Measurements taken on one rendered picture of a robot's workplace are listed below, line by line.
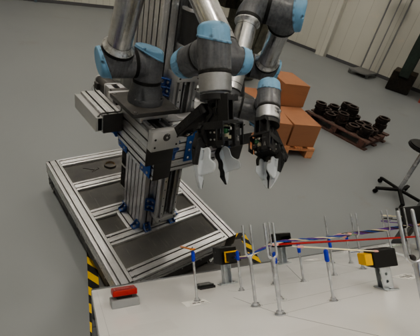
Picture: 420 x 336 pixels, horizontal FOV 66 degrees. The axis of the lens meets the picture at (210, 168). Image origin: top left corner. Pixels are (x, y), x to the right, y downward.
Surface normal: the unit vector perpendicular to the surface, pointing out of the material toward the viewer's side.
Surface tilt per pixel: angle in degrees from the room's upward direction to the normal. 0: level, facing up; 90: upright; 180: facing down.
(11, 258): 0
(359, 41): 90
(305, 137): 90
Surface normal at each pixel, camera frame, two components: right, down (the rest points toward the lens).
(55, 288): 0.19, -0.83
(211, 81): -0.26, 0.09
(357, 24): -0.77, 0.21
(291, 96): 0.23, 0.57
